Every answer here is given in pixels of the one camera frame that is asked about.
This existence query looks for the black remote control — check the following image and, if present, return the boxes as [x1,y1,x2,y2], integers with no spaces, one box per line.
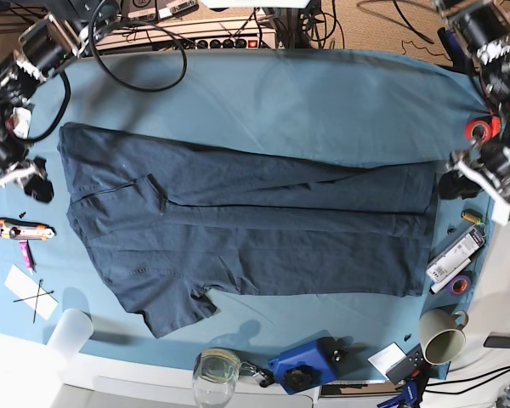
[386,343,426,385]

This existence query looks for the blue clamp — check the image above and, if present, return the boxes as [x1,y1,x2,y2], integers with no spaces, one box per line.
[377,374,429,408]

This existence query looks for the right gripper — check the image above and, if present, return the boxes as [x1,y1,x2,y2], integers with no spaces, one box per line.
[0,156,54,203]

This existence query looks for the orange utility knife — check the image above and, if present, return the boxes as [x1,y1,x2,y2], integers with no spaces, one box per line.
[0,218,55,241]

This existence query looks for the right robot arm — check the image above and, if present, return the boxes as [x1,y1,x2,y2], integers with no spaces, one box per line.
[0,1,122,203]

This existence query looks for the metal keyring carabiner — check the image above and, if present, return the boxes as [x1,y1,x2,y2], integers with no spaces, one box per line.
[241,361,275,388]

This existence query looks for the small battery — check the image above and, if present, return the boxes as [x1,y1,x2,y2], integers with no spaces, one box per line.
[461,210,484,224]

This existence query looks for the olive ceramic mug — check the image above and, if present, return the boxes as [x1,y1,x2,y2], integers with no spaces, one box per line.
[418,309,469,366]

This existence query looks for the clear glass jar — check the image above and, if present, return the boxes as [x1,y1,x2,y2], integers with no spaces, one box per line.
[192,348,241,407]

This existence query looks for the frosted plastic cup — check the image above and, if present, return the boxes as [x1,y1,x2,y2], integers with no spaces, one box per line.
[46,309,94,366]

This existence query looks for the light blue table cloth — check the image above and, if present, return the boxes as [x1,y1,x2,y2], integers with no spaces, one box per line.
[0,50,482,380]

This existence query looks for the white paper slip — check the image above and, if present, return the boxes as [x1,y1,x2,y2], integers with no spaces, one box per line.
[4,265,58,320]

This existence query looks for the white card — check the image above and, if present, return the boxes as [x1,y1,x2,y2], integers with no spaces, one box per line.
[368,343,406,378]

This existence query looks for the black phone on desk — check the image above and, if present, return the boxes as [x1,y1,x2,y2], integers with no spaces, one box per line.
[483,333,510,349]

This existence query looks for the black bobby pins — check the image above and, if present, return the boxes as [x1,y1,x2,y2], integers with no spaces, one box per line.
[14,279,54,323]

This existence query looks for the blue plastic box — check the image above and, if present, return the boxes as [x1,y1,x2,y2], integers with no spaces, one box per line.
[268,338,343,394]

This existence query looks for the red tape roll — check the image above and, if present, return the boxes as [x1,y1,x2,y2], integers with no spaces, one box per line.
[465,119,493,142]

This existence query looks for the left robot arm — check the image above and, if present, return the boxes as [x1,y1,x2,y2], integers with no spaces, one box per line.
[433,1,510,225]

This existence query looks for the dark blue T-shirt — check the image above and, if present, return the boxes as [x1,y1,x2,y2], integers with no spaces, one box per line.
[58,123,437,338]

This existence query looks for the packaged marker pens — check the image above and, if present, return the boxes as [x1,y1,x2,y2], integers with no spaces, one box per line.
[426,224,485,284]

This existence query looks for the black power strip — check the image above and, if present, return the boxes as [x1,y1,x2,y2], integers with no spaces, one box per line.
[181,37,262,49]

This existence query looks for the purple tape roll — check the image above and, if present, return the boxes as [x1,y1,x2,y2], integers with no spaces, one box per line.
[447,275,472,297]

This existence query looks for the pink glue tube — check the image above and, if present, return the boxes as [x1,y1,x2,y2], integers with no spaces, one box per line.
[19,240,34,275]

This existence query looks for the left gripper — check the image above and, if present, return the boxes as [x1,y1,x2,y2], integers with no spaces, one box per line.
[447,146,510,225]

